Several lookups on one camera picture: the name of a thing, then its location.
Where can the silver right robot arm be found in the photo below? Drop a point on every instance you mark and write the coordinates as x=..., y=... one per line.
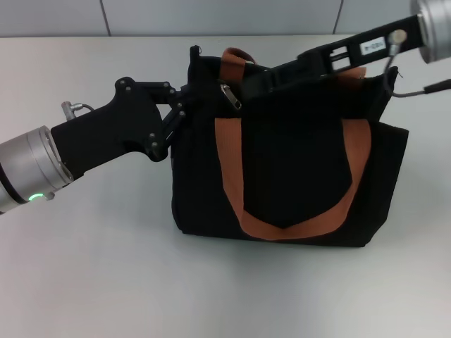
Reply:
x=437, y=28

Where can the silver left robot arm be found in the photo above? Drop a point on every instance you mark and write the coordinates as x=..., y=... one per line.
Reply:
x=28, y=165

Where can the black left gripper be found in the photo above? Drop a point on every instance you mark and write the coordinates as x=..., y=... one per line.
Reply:
x=105, y=126

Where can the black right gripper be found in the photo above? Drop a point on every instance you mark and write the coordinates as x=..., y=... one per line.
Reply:
x=359, y=49

